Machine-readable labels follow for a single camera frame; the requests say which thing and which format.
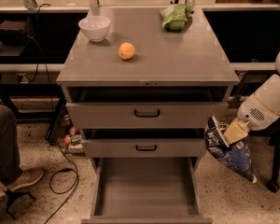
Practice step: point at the tan shoe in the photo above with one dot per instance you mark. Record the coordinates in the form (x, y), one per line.
(27, 178)

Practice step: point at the wire basket with items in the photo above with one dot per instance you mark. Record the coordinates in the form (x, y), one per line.
(66, 135)

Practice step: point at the grey drawer cabinet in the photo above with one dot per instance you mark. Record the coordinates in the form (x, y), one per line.
(191, 58)

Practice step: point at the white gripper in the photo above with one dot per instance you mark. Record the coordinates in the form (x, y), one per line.
(254, 113)

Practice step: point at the bottom grey drawer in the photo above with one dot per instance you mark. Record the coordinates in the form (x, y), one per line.
(145, 191)

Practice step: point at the white bowl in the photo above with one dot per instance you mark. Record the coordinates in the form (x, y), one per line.
(95, 28)

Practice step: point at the top grey drawer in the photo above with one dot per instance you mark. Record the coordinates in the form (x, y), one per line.
(152, 107)

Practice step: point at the person's leg brown trousers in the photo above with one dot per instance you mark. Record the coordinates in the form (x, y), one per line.
(9, 154)

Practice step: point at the grey drawer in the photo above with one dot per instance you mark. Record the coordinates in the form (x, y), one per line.
(145, 191)
(152, 107)
(127, 143)

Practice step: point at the blue chip bag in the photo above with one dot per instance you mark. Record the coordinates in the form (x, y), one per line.
(235, 156)

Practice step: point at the dark box on shelf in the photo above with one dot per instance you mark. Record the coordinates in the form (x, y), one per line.
(14, 33)

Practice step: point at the black stool base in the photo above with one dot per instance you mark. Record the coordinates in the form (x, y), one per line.
(13, 197)

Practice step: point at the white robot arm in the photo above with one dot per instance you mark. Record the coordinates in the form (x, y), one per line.
(269, 91)

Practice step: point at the green chip bag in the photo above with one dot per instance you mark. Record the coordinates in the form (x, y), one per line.
(175, 17)

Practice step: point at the orange fruit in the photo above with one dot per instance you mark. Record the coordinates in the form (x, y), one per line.
(126, 51)

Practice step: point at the black office chair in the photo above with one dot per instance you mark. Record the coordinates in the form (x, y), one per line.
(273, 132)

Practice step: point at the middle grey drawer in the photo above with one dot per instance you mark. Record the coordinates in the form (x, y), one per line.
(127, 143)

